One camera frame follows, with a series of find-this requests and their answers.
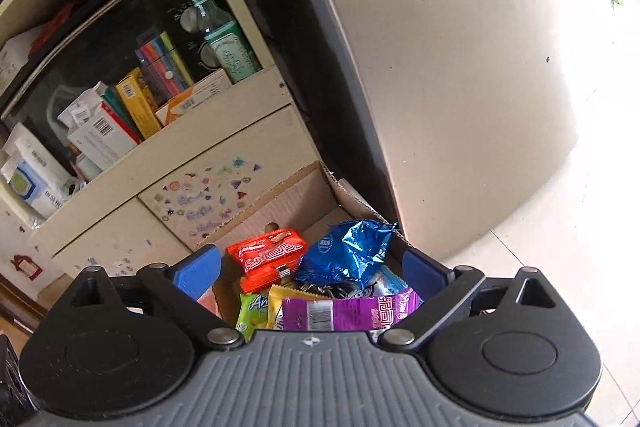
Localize purple snack bag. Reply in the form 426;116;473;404
283;288;422;332

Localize red cartoon snack packet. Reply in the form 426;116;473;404
226;229;309;294

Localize blue foil snack packet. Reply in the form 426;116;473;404
294;219;397;288

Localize yellow waffle snack packet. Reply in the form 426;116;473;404
266;285;328;329

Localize green cracker snack packet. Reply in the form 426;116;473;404
235;294;268;341

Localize beige sticker-covered cabinet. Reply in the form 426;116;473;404
1;0;318;287

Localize white cardboard snack box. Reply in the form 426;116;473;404
200;161;384;326

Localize white barcode medicine box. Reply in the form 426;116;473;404
67;102;141;171

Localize white blue medicine box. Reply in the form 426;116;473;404
1;124;84;219

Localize yellow medicine box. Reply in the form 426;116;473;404
116;67;162;140

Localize orange white flat box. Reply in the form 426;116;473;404
155;69;232;127

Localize colourful striped box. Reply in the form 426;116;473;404
136;31;194;102

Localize silver refrigerator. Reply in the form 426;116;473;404
248;0;611;259

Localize green glass bottle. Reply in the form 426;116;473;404
191;0;262;83

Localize black toaster oven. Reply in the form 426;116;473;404
1;0;222;164

